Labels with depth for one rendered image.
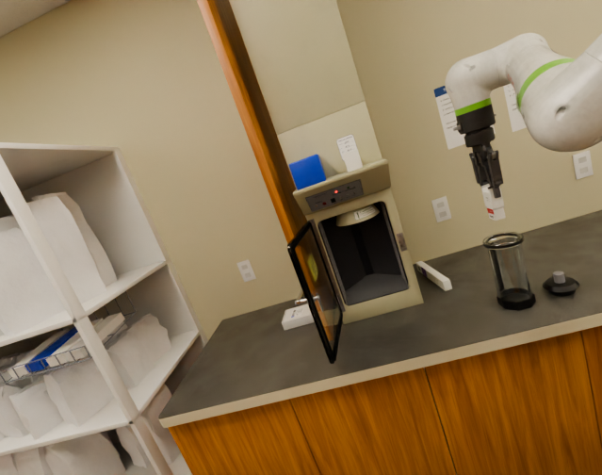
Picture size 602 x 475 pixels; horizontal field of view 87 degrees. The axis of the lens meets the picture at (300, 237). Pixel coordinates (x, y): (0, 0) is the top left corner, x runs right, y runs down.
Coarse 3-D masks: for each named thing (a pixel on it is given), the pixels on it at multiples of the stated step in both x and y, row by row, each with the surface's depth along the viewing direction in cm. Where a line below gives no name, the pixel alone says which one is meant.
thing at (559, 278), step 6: (558, 276) 99; (564, 276) 99; (546, 282) 102; (552, 282) 101; (558, 282) 100; (564, 282) 99; (570, 282) 98; (576, 282) 98; (546, 288) 101; (552, 288) 99; (558, 288) 98; (564, 288) 97; (570, 288) 96; (576, 288) 96; (552, 294) 101; (558, 294) 99; (564, 294) 98; (570, 294) 98
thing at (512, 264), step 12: (492, 240) 103; (504, 240) 103; (516, 240) 94; (492, 252) 99; (504, 252) 96; (516, 252) 95; (492, 264) 101; (504, 264) 97; (516, 264) 96; (504, 276) 99; (516, 276) 97; (528, 276) 98; (504, 288) 100; (516, 288) 98; (528, 288) 98; (504, 300) 102; (516, 300) 99
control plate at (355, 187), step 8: (352, 184) 106; (360, 184) 106; (320, 192) 107; (328, 192) 107; (336, 192) 108; (344, 192) 109; (352, 192) 109; (360, 192) 110; (312, 200) 109; (320, 200) 110; (328, 200) 111; (336, 200) 111; (344, 200) 112; (312, 208) 113; (320, 208) 114
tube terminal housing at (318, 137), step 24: (336, 120) 109; (360, 120) 109; (288, 144) 113; (312, 144) 112; (336, 144) 111; (360, 144) 110; (288, 168) 115; (336, 168) 113; (384, 192) 114; (312, 216) 118; (408, 264) 119; (360, 312) 126; (384, 312) 125
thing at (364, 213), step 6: (372, 204) 124; (354, 210) 119; (360, 210) 119; (366, 210) 119; (372, 210) 120; (378, 210) 123; (342, 216) 122; (348, 216) 120; (354, 216) 119; (360, 216) 119; (366, 216) 119; (372, 216) 119; (336, 222) 126; (342, 222) 122; (348, 222) 120; (354, 222) 119
